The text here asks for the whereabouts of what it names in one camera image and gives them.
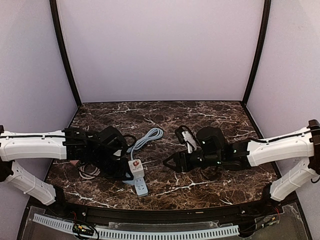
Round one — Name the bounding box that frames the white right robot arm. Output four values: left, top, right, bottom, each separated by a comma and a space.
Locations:
163, 119, 320, 203

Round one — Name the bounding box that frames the white cube socket adapter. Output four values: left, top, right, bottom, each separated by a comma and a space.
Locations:
128, 159, 145, 179

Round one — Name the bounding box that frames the grey slotted cable duct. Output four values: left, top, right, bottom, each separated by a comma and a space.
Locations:
32, 213, 239, 240

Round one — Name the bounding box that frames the small pink cube adapter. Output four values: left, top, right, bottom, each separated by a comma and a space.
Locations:
69, 160, 79, 167

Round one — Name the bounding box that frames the black frame post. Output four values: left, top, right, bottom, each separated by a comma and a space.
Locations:
49, 0, 82, 109
241, 0, 272, 106

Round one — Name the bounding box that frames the pink coiled cable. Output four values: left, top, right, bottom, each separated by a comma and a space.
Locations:
78, 164, 102, 180

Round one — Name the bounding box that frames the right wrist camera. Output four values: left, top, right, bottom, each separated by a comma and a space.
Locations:
174, 125, 199, 154

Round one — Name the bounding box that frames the small green circuit board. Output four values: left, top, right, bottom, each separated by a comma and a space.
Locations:
72, 224, 95, 236

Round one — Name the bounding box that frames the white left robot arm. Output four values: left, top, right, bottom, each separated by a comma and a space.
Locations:
0, 126, 134, 206

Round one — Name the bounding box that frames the blue power strip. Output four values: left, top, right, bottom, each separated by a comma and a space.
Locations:
122, 177, 149, 197

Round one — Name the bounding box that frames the left black frame post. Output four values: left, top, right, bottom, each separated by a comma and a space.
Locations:
49, 0, 82, 109

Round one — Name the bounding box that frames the right black frame post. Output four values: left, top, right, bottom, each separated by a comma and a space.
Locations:
241, 0, 272, 106

